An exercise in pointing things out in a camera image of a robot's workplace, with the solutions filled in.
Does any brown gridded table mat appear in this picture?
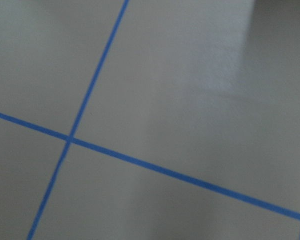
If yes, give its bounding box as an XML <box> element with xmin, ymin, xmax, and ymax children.
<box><xmin>0</xmin><ymin>0</ymin><xmax>300</xmax><ymax>240</ymax></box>

